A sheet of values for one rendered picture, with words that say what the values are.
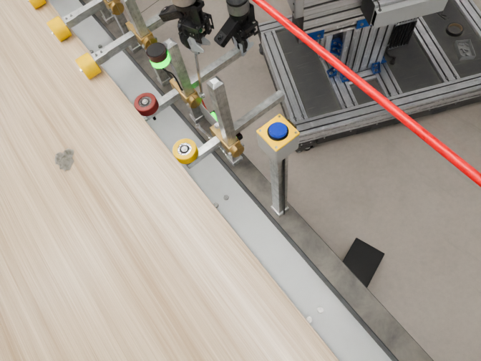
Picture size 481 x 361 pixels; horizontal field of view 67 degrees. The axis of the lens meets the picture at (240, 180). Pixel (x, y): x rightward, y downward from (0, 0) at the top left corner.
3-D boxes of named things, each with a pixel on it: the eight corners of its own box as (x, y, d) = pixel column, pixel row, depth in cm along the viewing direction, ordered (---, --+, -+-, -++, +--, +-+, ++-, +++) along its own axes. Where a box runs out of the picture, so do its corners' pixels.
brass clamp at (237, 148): (223, 126, 134) (221, 118, 129) (246, 150, 129) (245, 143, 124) (210, 135, 133) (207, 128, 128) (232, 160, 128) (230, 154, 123)
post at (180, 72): (202, 121, 155) (169, 34, 111) (207, 127, 153) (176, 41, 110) (195, 126, 154) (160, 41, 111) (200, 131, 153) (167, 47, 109)
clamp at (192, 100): (182, 82, 141) (180, 73, 136) (202, 103, 136) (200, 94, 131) (171, 89, 140) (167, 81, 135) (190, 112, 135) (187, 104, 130)
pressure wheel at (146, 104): (157, 106, 140) (147, 87, 130) (169, 119, 137) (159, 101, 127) (140, 118, 139) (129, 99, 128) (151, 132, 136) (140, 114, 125)
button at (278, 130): (278, 122, 83) (278, 117, 81) (290, 133, 81) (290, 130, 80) (265, 132, 82) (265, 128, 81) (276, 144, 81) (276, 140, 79)
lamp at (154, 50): (177, 84, 131) (159, 39, 111) (186, 94, 128) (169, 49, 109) (164, 93, 130) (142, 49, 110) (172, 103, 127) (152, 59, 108)
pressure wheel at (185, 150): (182, 153, 131) (173, 137, 120) (204, 153, 130) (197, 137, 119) (179, 173, 127) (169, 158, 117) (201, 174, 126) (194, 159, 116)
